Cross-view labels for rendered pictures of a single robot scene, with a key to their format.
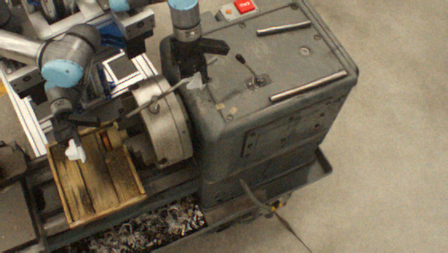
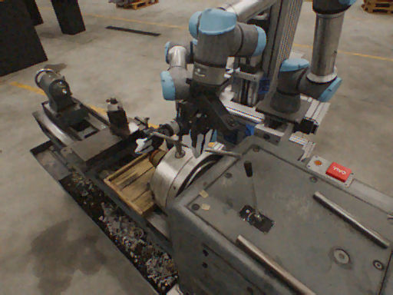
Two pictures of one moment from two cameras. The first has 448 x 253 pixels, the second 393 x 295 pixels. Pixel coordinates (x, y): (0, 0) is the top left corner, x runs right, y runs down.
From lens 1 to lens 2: 0.99 m
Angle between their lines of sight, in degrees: 42
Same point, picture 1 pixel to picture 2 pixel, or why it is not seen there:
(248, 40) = (300, 190)
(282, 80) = (275, 243)
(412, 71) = not seen: outside the picture
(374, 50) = not seen: outside the picture
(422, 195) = not seen: outside the picture
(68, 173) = (144, 164)
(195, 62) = (192, 112)
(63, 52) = (176, 72)
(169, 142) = (161, 183)
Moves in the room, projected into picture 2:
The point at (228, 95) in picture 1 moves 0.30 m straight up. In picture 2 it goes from (220, 197) to (229, 107)
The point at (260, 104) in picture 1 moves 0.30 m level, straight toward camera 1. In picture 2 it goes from (227, 230) to (107, 247)
